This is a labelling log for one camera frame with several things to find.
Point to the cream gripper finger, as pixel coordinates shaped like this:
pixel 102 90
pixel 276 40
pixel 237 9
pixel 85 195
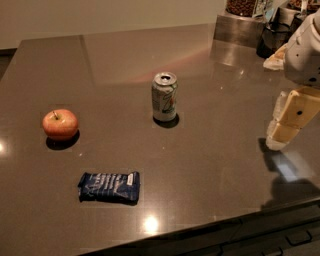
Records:
pixel 301 107
pixel 280 105

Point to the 7up soda can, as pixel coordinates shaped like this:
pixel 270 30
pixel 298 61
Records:
pixel 163 90

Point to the red apple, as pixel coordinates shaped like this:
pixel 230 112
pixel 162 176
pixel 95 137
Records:
pixel 60 124

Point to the metal dispenser base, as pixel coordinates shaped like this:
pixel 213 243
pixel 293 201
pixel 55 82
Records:
pixel 244 31

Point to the blue rxbar blueberry wrapper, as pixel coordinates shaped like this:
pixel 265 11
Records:
pixel 111 188

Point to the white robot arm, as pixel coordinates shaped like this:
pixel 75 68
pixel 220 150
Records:
pixel 295 109

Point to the white napkin packet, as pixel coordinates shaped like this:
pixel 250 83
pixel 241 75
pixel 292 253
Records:
pixel 276 61

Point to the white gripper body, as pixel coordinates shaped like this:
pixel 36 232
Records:
pixel 304 58

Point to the jar of brown snacks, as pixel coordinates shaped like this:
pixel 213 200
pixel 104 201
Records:
pixel 243 8

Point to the black mesh basket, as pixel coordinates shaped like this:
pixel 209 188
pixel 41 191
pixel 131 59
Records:
pixel 273 36

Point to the dark drawer front with handles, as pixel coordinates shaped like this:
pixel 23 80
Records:
pixel 269 232

